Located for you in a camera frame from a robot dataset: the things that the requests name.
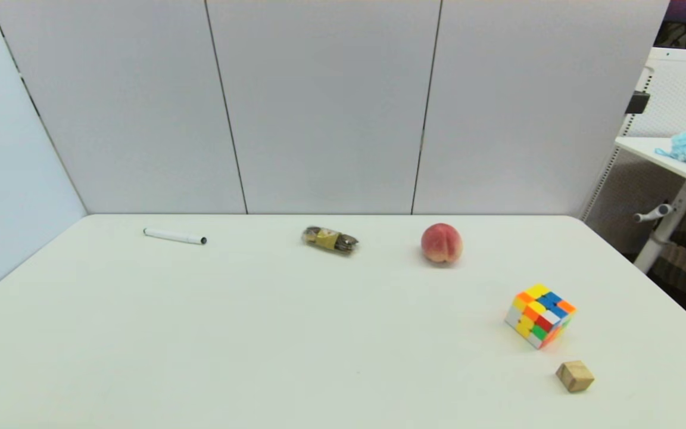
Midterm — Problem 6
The multicoloured rubiks cube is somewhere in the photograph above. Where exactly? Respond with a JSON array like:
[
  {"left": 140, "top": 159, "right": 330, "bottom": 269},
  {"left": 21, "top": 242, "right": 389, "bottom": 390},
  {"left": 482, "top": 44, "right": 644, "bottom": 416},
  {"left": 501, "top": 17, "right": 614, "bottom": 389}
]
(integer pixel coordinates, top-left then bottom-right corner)
[{"left": 504, "top": 283, "right": 577, "bottom": 350}]

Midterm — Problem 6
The small wooden cube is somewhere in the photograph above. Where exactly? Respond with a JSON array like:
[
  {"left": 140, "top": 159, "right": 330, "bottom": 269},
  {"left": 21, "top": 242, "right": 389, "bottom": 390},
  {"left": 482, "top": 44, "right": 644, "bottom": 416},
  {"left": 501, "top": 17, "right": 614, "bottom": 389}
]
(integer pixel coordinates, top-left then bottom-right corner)
[{"left": 555, "top": 360, "right": 595, "bottom": 393}]

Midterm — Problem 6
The wrapped chocolate snack pack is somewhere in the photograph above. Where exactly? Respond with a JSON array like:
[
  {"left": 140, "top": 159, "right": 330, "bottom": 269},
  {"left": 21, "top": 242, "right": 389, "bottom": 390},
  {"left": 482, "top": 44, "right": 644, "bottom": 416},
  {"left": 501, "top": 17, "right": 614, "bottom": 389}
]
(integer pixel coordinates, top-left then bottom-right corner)
[{"left": 301, "top": 226, "right": 360, "bottom": 256}]

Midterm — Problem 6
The red peach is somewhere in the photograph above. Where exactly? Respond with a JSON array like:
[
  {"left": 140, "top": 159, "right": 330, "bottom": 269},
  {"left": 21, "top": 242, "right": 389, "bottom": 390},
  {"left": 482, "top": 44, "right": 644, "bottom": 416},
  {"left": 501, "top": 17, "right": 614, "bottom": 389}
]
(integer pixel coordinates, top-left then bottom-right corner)
[{"left": 420, "top": 223, "right": 464, "bottom": 265}]

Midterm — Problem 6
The white marker pen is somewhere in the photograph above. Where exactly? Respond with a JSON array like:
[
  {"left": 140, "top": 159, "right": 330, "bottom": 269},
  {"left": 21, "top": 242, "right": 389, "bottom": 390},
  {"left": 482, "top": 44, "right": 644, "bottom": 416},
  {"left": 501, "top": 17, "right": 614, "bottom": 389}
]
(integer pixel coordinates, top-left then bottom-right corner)
[{"left": 143, "top": 228, "right": 208, "bottom": 245}]

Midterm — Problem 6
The white perforated partition panel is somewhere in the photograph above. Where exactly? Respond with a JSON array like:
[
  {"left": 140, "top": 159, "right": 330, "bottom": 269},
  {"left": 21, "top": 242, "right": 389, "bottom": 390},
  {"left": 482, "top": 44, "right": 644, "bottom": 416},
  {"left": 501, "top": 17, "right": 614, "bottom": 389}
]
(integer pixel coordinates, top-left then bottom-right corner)
[{"left": 580, "top": 47, "right": 686, "bottom": 254}]

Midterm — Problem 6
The white side desk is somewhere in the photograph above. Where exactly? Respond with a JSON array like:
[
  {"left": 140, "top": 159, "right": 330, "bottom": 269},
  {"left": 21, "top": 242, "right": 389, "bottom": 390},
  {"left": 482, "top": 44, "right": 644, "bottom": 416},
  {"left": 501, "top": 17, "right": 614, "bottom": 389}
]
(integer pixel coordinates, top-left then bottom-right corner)
[{"left": 615, "top": 136, "right": 686, "bottom": 274}]

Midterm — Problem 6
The white desk crank handle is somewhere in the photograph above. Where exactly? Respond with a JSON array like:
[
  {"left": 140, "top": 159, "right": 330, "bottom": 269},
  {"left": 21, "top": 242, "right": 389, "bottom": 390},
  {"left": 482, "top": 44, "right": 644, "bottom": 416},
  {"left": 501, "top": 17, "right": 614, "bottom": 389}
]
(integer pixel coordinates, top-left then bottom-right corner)
[{"left": 634, "top": 204, "right": 676, "bottom": 223}]

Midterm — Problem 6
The small black wall box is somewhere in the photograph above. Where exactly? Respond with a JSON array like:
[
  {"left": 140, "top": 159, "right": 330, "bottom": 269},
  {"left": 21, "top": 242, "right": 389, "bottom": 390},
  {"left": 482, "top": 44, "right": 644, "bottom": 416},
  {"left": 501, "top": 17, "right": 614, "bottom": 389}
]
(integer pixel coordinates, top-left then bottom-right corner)
[{"left": 625, "top": 92, "right": 651, "bottom": 115}]

